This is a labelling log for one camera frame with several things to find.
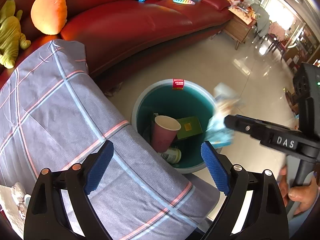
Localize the person's right hand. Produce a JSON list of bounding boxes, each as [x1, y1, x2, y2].
[[278, 166, 319, 215]]

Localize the light blue tissue pack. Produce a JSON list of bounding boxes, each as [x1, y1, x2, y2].
[[204, 83, 244, 149]]

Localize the grey plaid tablecloth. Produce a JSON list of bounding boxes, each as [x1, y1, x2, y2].
[[1, 40, 220, 239]]

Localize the green scallion pancake box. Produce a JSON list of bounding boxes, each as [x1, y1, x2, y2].
[[177, 116, 203, 140]]

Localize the green dinosaur plush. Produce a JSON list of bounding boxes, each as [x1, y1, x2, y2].
[[0, 0, 31, 69]]

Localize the dark red leather sofa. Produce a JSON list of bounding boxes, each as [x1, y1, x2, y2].
[[10, 0, 234, 81]]

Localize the clear plastic bag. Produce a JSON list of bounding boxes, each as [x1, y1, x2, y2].
[[11, 182, 31, 218]]

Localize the green white cylindrical canister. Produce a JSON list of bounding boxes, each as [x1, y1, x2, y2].
[[158, 147, 182, 164]]

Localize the orange carrot plush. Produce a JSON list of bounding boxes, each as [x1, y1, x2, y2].
[[31, 0, 67, 35]]

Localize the pink paper cup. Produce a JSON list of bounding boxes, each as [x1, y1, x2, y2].
[[151, 115, 181, 153]]

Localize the teal round trash bin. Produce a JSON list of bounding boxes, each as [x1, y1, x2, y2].
[[131, 79, 216, 174]]

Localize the wooden side table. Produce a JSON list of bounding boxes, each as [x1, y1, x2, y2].
[[223, 7, 257, 50]]

